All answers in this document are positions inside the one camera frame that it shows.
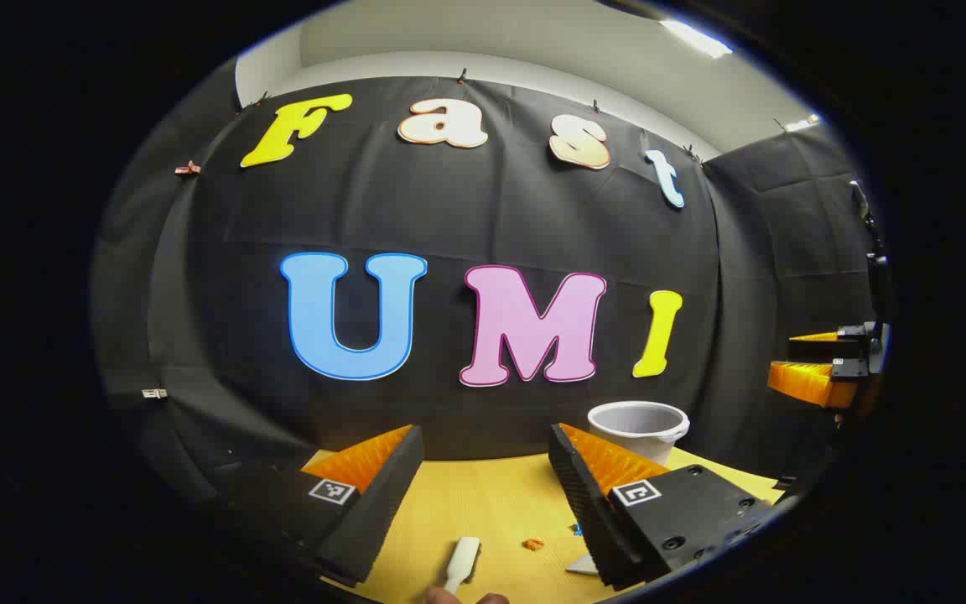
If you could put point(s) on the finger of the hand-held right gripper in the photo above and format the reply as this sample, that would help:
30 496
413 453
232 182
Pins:
810 382
856 331

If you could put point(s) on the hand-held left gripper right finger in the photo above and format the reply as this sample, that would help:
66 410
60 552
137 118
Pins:
584 512

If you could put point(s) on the ceiling light panel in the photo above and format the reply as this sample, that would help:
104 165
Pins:
695 38
803 123

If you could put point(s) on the small white tag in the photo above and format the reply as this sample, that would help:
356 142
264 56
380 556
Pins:
154 393

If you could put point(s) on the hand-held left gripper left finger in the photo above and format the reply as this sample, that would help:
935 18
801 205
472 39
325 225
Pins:
382 495

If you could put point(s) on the red clip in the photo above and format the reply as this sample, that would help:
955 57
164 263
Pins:
188 169

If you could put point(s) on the orange paper trash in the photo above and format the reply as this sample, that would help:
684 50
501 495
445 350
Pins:
533 544

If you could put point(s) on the grey dustpan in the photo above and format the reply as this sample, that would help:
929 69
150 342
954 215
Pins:
584 566

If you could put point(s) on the white garbage bin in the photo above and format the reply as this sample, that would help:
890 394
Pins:
638 428

